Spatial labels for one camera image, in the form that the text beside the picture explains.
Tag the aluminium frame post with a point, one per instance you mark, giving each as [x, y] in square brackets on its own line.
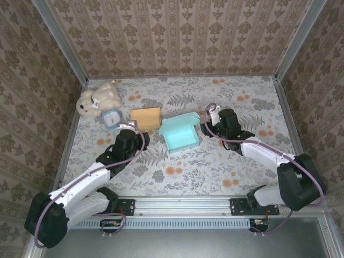
[63, 40]
[299, 40]

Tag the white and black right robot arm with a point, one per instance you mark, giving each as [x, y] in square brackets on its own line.
[263, 150]

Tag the grey metal panel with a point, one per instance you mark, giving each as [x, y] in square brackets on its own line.
[188, 244]

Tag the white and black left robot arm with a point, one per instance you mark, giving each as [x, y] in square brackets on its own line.
[80, 185]

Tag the floral patterned table cover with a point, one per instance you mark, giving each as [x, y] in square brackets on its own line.
[188, 188]

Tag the aluminium mounting rail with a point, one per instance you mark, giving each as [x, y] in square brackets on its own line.
[182, 205]

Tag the small blue square clock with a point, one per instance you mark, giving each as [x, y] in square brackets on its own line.
[111, 119]

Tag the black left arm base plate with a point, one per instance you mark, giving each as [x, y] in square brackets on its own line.
[129, 207]

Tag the small black connector board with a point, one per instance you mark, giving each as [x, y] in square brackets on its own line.
[110, 223]
[259, 222]

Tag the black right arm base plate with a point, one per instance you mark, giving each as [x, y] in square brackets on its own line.
[237, 207]

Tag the light blue paper box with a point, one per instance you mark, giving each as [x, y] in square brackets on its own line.
[180, 137]

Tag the aluminium table side rail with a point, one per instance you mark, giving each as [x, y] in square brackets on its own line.
[294, 134]
[70, 134]

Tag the orange paper box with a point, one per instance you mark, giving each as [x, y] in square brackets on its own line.
[146, 118]

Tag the cream plush dog toy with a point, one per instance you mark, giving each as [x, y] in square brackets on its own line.
[106, 94]

